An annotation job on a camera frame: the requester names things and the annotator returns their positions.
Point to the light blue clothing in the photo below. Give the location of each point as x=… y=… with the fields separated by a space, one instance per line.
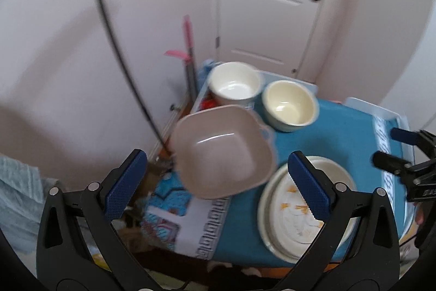
x=23 y=192

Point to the pink mop handle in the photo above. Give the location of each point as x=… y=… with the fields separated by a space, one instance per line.
x=187 y=57

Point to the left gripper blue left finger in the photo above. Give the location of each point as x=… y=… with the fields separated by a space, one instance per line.
x=122 y=182

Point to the large yellow duck plate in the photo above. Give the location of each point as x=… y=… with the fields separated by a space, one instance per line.
x=336 y=174

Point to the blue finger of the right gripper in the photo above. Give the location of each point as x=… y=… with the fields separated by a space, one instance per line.
x=404 y=136
x=391 y=164

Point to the white ribbed cup bowl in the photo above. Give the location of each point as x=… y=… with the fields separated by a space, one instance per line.
x=235 y=83

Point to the person's right hand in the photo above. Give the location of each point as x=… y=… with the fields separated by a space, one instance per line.
x=419 y=214

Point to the pink square bowl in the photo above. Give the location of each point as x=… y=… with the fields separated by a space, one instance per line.
x=223 y=151

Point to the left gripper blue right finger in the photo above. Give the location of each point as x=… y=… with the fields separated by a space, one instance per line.
x=312 y=183

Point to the small duck pattern plate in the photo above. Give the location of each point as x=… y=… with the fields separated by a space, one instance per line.
x=292 y=226

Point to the cream round bowl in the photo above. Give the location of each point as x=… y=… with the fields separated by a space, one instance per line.
x=289 y=106

